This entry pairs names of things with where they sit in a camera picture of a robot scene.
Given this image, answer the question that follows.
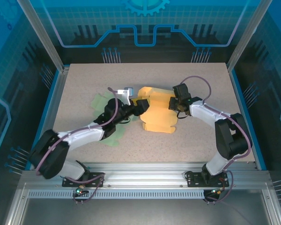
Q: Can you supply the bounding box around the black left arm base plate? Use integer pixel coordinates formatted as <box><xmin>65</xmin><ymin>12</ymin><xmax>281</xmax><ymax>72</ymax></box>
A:
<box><xmin>62</xmin><ymin>172</ymin><xmax>105</xmax><ymax>188</ymax></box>

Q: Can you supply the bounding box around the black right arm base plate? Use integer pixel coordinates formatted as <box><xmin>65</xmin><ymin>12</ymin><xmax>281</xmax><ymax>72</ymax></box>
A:
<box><xmin>185</xmin><ymin>171</ymin><xmax>229</xmax><ymax>188</ymax></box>

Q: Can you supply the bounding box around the blue-edged side rail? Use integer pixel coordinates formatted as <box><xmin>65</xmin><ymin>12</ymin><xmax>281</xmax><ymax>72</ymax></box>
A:
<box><xmin>29</xmin><ymin>67</ymin><xmax>70</xmax><ymax>171</ymax></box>
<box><xmin>227</xmin><ymin>65</ymin><xmax>267</xmax><ymax>171</ymax></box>

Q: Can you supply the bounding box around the aluminium frame rail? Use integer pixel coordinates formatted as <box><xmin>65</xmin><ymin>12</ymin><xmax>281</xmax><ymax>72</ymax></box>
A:
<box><xmin>17</xmin><ymin>161</ymin><xmax>272</xmax><ymax>191</ymax></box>

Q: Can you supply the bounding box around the orange paper box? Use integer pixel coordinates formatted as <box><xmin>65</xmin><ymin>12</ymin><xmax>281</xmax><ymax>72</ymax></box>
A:
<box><xmin>137</xmin><ymin>86</ymin><xmax>178</xmax><ymax>135</ymax></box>

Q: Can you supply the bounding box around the aluminium frame post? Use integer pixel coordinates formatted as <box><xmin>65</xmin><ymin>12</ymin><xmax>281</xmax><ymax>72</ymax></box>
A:
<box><xmin>16</xmin><ymin>0</ymin><xmax>71</xmax><ymax>73</ymax></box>
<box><xmin>226</xmin><ymin>0</ymin><xmax>274</xmax><ymax>71</ymax></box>

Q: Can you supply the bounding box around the slotted grey cable duct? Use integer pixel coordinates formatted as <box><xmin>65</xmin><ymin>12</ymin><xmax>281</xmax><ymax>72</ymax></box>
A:
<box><xmin>27</xmin><ymin>189</ymin><xmax>206</xmax><ymax>200</ymax></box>

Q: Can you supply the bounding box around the small connector with LED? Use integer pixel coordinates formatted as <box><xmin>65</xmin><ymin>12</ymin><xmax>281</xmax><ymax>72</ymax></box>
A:
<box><xmin>209</xmin><ymin>187</ymin><xmax>225</xmax><ymax>196</ymax></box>
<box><xmin>75</xmin><ymin>185</ymin><xmax>89</xmax><ymax>196</ymax></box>

